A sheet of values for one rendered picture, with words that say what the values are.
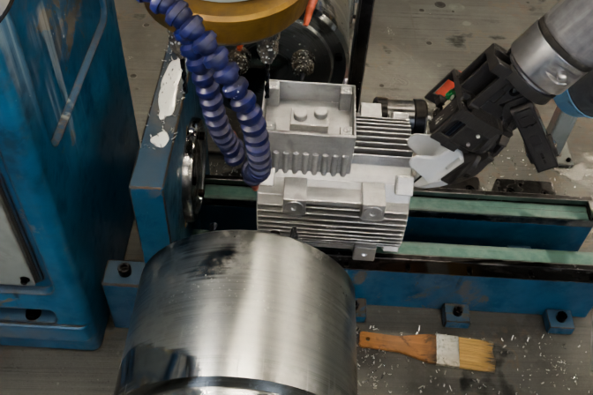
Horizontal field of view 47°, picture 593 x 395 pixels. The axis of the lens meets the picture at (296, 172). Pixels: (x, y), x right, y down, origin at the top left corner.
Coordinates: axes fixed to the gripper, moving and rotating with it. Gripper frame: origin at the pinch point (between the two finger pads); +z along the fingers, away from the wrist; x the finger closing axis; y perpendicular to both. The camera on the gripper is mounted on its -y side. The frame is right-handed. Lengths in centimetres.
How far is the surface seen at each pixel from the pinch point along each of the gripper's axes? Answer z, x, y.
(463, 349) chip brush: 19.1, 8.3, -22.8
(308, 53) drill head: 8.6, -26.1, 13.0
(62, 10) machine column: 6.3, -6.3, 47.4
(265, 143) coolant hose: -8.9, 16.4, 27.8
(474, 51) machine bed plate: 14, -67, -34
